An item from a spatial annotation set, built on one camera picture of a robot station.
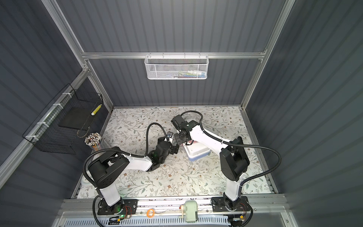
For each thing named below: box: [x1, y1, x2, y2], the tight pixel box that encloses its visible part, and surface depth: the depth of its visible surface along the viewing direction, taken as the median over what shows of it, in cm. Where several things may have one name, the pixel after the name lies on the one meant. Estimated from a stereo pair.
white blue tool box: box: [182, 139, 211, 162], surface depth 85 cm
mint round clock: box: [80, 174, 96, 190], surface depth 82 cm
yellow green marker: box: [90, 104, 103, 116], surface depth 82 cm
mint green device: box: [184, 200, 199, 223], surface depth 69 cm
